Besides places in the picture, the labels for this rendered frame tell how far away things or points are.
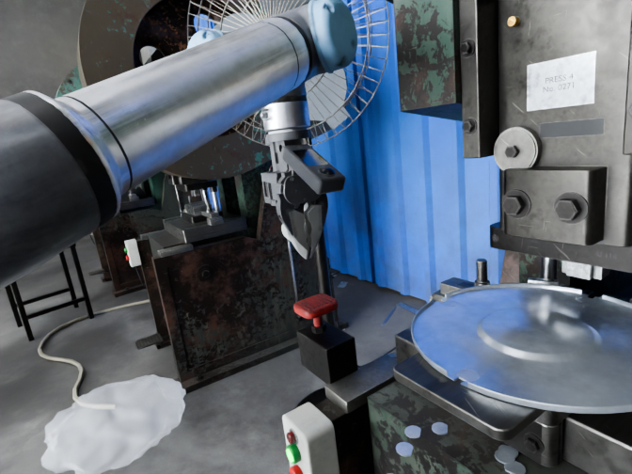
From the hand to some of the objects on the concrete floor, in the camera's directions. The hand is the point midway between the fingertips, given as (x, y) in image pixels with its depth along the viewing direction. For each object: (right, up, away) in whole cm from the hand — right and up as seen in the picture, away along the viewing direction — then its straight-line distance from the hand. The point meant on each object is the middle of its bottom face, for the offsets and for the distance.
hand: (308, 252), depth 69 cm
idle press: (-18, -49, +166) cm, 174 cm away
